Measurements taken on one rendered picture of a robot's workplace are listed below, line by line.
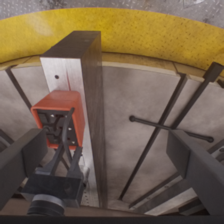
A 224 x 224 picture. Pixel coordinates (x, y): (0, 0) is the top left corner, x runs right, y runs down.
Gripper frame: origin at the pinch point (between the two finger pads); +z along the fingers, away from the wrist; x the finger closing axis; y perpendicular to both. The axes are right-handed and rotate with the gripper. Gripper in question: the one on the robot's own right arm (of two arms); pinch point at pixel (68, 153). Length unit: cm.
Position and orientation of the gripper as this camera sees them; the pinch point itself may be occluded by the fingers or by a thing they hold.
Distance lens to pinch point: 48.6
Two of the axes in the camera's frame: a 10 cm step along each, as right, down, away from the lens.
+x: -9.9, -0.6, 0.9
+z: 1.1, -6.3, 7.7
